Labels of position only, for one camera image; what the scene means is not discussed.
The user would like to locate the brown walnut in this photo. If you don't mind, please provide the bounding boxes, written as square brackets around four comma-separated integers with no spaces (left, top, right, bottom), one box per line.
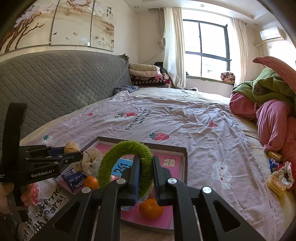
[64,142,80,154]

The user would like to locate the green fuzzy ring scrunchie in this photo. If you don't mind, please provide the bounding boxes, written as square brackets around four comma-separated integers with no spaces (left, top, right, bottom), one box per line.
[98,141,153,200]

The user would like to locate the person's left hand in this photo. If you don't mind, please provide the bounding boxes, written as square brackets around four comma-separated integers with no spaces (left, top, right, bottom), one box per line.
[1,182,33,215]

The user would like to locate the dark blue snack packet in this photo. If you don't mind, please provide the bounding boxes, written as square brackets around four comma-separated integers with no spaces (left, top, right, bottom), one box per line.
[61,169,87,192]

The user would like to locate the small orange tangerine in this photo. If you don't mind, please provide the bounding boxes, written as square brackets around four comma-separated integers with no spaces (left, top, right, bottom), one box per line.
[83,176,99,190]

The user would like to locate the pink and blue book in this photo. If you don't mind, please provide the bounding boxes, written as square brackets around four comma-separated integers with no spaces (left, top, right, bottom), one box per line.
[59,142,183,230]

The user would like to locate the shallow grey cardboard tray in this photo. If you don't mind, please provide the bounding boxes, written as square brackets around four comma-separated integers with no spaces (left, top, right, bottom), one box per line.
[56,137,188,233]

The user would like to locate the large orange tangerine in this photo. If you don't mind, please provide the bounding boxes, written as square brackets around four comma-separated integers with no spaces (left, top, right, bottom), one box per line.
[139,198,164,220]

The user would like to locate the pink strawberry print bedsheet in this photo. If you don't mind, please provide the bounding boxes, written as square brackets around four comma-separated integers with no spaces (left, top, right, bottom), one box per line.
[21,88,295,240]

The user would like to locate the grey quilted headboard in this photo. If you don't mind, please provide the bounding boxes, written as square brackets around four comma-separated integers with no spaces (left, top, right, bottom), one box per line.
[1,50,131,146]

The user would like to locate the small blue wrapper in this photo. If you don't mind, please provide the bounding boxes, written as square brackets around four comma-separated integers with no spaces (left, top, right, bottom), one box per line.
[269,158,281,173]

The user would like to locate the golden wrapped snack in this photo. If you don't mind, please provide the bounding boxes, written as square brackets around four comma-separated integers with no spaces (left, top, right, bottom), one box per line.
[267,151,283,162]

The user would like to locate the blue cloth near headboard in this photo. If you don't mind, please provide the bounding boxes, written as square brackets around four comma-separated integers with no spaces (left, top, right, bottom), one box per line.
[113,85,139,95]

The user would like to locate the stack of folded blankets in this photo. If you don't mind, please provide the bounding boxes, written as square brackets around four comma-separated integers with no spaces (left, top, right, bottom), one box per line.
[128,62,173,88]

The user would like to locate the pink quilt pile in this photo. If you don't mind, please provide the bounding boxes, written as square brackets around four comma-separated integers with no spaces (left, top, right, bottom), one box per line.
[229,56,295,167]

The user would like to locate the floral bag on windowsill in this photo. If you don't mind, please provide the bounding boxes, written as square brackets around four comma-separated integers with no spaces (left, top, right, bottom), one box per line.
[220,71,235,84]

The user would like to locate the green blanket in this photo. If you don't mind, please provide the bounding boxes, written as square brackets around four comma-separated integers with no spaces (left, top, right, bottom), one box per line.
[231,67,295,108]

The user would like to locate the dark framed window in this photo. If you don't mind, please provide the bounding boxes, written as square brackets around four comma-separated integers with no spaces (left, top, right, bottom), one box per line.
[183,19,231,81]

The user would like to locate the left cream curtain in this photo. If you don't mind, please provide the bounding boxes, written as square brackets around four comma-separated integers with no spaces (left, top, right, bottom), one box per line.
[157,7,186,88]

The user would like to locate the cream curtain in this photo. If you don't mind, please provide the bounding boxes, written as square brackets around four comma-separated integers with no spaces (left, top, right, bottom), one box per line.
[157,7,186,88]
[232,18,249,86]

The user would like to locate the right cream curtain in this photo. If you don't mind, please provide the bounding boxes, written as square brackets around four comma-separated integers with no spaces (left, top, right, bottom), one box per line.
[232,18,249,86]

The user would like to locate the white air conditioner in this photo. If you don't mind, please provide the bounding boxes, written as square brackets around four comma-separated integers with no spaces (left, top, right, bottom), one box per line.
[259,27,285,42]

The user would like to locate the cream mesh drawstring pouch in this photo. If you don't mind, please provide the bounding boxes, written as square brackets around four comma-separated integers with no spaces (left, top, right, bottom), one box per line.
[80,148,104,178]

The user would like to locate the floral wall painting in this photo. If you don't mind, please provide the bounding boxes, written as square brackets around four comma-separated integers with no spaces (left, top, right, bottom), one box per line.
[1,1,117,54]

